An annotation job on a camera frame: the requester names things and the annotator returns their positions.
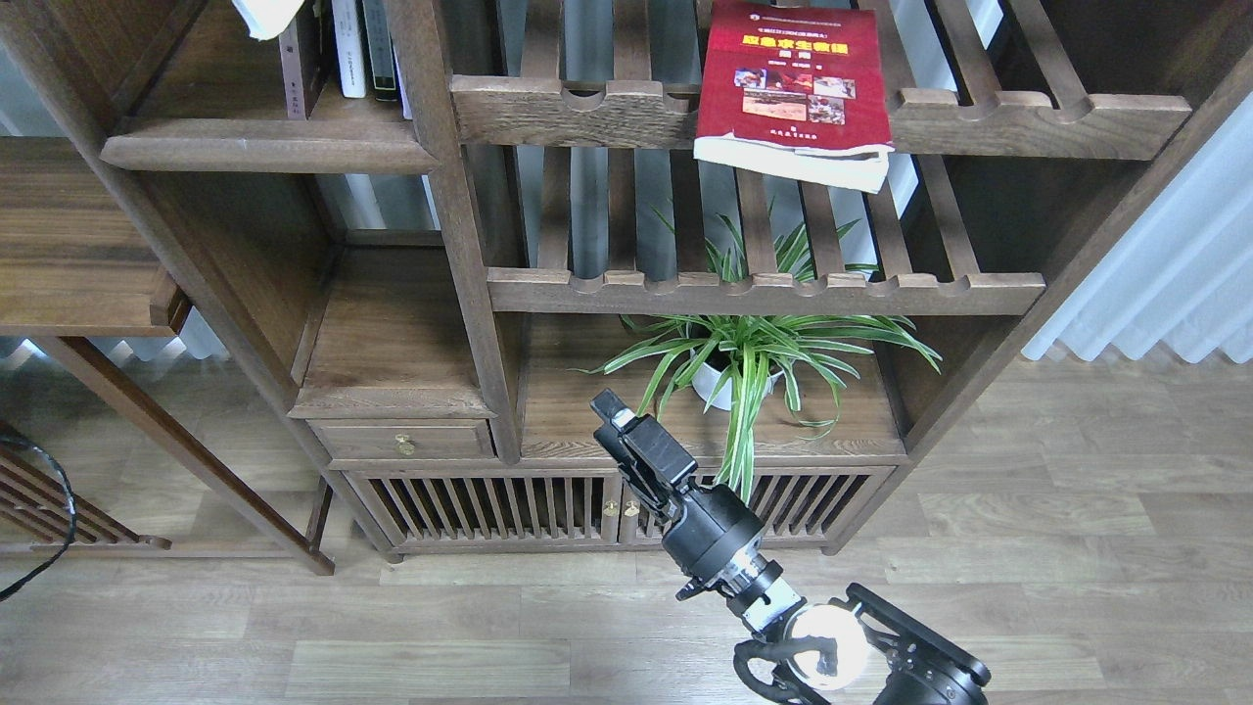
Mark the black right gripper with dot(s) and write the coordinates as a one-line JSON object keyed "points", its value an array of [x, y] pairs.
{"points": [[711, 534]]}

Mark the maroon book white characters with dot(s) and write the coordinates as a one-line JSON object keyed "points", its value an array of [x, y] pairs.
{"points": [[304, 69]]}

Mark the yellow green book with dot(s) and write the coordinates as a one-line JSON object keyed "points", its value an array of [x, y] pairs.
{"points": [[266, 19]]}

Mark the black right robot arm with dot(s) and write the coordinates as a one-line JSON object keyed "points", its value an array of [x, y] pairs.
{"points": [[797, 650]]}

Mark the white plant pot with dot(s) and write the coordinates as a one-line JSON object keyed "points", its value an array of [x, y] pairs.
{"points": [[713, 382]]}

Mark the green spider plant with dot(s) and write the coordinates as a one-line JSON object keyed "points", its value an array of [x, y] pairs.
{"points": [[765, 347]]}

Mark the brass drawer knob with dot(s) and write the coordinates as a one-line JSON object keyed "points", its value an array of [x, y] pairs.
{"points": [[403, 445]]}

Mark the pale upright book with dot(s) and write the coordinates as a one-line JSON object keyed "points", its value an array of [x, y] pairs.
{"points": [[395, 34]]}

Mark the red book with photos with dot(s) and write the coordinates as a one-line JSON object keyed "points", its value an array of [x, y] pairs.
{"points": [[795, 93]]}

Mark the white upright book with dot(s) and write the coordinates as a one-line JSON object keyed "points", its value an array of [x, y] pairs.
{"points": [[349, 42]]}

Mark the dark upright book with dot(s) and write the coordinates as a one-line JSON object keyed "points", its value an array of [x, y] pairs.
{"points": [[381, 50]]}

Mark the white curtain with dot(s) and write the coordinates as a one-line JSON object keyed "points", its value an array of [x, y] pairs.
{"points": [[1182, 275]]}

